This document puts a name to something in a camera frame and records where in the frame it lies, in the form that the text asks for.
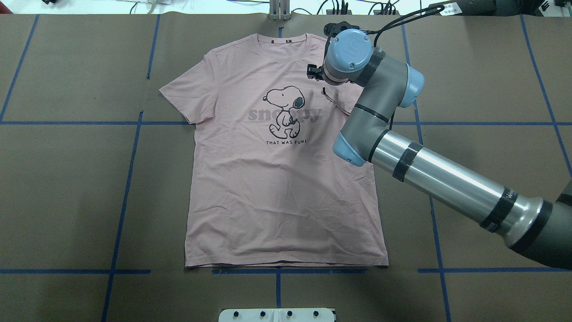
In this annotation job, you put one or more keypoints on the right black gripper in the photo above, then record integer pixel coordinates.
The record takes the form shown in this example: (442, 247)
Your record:
(314, 71)

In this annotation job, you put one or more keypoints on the pink Snoopy t-shirt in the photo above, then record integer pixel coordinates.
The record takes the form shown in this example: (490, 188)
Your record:
(266, 186)

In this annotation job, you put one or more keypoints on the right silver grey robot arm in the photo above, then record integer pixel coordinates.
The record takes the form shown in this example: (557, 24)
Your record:
(536, 228)

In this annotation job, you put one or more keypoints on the blue tape line near base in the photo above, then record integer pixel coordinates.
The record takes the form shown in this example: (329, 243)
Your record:
(287, 271)

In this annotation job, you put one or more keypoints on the blue tape line far right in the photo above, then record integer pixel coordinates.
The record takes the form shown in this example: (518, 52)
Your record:
(553, 122)

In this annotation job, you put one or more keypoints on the blue tape line far left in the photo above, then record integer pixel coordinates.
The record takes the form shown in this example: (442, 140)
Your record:
(18, 67)

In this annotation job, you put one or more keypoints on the aluminium frame post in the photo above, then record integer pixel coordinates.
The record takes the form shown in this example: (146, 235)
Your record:
(279, 10)

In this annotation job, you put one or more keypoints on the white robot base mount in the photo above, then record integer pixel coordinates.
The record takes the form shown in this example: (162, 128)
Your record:
(278, 315)

